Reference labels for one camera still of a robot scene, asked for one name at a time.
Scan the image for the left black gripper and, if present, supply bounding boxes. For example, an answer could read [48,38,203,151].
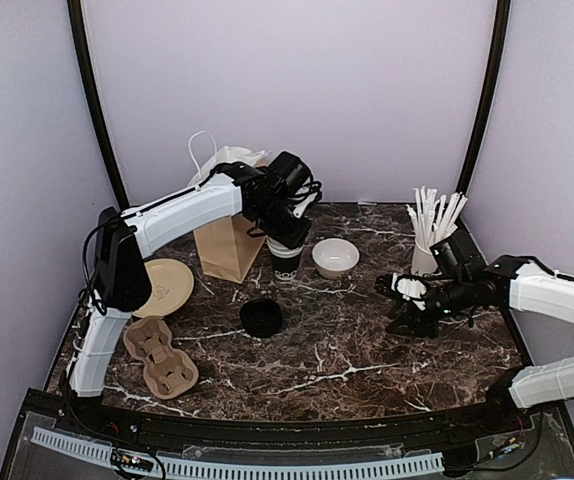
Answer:
[254,197,314,250]

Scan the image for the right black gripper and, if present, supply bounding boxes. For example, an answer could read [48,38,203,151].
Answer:
[385,274,473,339]

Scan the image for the white cup holding straws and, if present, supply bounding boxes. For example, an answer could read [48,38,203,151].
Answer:
[411,241,438,276]

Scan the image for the stack of black paper cups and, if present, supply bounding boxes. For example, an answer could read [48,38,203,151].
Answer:
[266,238,304,281]

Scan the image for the stack of black cup lids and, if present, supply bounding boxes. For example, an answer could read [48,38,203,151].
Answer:
[239,298,283,338]

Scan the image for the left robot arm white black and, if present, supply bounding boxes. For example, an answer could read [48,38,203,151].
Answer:
[67,152,322,436]

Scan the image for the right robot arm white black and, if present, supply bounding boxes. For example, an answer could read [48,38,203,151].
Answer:
[374,229,574,434]

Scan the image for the white paper bowl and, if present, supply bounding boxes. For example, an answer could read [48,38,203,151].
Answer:
[311,238,360,279]

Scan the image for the bundle of white wrapped straws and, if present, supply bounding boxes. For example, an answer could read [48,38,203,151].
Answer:
[406,186,468,251]

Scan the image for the beige round plate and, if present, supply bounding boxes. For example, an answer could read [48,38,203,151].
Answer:
[134,258,194,318]

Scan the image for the brown cardboard cup carrier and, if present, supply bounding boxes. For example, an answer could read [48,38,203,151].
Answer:
[123,316,199,400]

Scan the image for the brown paper bag white handles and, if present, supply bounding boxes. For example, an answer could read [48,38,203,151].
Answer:
[187,130,269,284]

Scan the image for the black front table rail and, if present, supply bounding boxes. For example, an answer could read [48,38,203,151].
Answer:
[23,389,544,463]

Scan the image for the black left frame post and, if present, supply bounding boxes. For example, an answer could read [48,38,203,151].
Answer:
[67,0,130,209]

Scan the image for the black frame post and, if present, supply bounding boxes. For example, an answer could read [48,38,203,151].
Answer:
[67,0,130,209]
[456,0,511,196]

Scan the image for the black right frame post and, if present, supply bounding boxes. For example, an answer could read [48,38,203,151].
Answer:
[456,0,511,196]

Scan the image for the white slotted cable duct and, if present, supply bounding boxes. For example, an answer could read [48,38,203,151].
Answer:
[30,427,444,479]

